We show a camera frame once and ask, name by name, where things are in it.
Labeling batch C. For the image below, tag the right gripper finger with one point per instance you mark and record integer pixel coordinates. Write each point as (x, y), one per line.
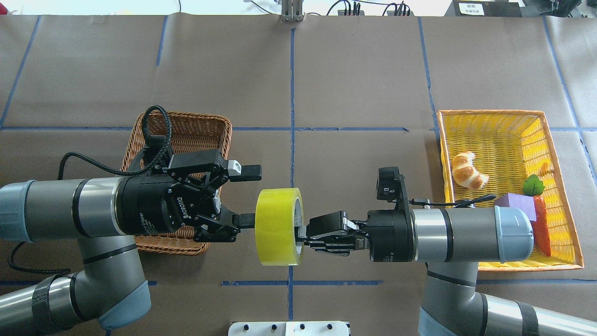
(341, 246)
(332, 225)

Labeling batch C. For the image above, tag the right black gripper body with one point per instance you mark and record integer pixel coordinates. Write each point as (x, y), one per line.
(389, 235)

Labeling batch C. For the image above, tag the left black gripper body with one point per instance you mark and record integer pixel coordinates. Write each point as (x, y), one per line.
(142, 205)

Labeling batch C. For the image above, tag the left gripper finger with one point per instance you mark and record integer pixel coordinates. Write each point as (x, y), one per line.
(222, 228)
(212, 162)

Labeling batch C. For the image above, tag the yellow packing tape roll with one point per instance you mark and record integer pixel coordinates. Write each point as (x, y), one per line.
(278, 217)

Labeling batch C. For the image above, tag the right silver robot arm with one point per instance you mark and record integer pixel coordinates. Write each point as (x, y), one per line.
(451, 242)

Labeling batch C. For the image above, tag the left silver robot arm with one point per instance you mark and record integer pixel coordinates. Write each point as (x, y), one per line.
(105, 215)

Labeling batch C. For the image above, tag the brown wicker basket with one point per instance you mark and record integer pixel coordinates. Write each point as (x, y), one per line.
(190, 132)

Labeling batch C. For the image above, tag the yellow plastic woven basket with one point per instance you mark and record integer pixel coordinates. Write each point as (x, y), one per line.
(511, 145)

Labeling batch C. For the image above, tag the toy croissant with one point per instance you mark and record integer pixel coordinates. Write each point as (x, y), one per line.
(465, 174)

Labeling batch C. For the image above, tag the purple foam cube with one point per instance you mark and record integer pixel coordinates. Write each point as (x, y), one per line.
(520, 201)

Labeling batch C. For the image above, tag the toy carrot with green leaves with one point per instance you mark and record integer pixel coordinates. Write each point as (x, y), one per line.
(533, 186)

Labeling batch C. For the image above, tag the black box with label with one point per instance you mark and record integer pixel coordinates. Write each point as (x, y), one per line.
(484, 8)

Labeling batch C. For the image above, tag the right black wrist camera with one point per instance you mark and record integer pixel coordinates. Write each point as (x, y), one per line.
(390, 186)

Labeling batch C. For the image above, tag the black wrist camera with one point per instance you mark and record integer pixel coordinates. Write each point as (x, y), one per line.
(156, 153)
(390, 186)

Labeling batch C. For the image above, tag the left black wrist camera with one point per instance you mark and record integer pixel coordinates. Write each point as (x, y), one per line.
(156, 153)

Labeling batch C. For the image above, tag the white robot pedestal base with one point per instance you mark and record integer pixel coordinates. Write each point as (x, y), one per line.
(290, 328)

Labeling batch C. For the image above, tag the aluminium frame post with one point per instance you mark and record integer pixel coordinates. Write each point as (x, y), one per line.
(291, 10)

